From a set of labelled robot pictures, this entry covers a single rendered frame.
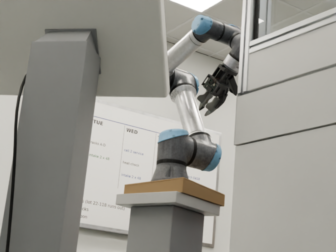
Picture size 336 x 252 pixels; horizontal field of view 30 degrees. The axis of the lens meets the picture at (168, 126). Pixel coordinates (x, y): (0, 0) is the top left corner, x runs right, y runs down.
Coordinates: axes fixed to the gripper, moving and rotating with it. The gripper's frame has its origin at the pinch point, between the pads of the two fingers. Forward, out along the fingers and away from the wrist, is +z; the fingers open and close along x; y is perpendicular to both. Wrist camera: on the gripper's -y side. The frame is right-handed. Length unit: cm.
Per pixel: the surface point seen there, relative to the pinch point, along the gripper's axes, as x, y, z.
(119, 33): 20, 81, -23
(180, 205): 31.6, 23.7, 24.2
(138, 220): 22, 26, 40
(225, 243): -110, -299, 166
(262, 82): 53, 60, -34
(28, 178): 40, 100, 15
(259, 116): 59, 61, -27
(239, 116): 53, 59, -23
